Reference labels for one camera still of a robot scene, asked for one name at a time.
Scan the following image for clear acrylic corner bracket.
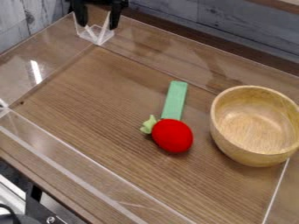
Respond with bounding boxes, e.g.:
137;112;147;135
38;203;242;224
74;12;115;46

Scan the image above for red plush strawberry toy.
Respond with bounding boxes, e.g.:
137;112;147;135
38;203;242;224
141;115;194;153

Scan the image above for black metal table frame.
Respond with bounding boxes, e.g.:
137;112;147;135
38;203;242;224
24;182;80;224

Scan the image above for black cable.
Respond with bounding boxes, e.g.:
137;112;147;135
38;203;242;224
0;203;22;224

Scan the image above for wooden bowl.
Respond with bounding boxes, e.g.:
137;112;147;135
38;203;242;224
210;86;299;167

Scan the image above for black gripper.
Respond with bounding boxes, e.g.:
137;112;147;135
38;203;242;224
70;0;129;30

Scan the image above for clear acrylic tray wall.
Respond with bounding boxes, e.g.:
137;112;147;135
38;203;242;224
0;99;195;224

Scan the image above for green rectangular block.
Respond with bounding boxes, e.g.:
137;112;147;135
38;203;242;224
162;80;189;120

